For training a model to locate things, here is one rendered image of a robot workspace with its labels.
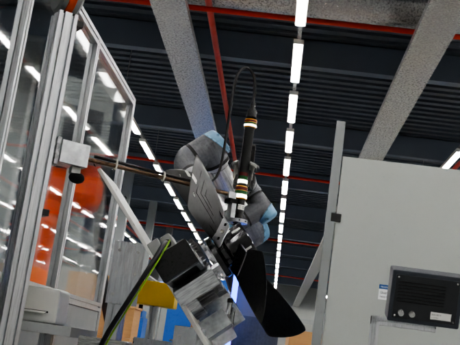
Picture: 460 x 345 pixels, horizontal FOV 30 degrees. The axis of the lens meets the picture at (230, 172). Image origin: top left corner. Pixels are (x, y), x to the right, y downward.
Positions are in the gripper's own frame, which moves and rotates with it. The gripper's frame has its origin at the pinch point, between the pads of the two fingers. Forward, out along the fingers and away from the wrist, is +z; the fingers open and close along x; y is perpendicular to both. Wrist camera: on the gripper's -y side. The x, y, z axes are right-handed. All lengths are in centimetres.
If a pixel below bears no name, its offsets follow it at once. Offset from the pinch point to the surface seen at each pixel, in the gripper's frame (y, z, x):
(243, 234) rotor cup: 26.7, 12.3, -3.8
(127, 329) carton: 45, -772, 172
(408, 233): -14, -182, -80
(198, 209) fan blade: 23.5, 30.9, 9.6
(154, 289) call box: 44, -34, 30
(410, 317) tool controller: 43, -36, -65
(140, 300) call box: 49, -34, 34
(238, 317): 52, -9, -4
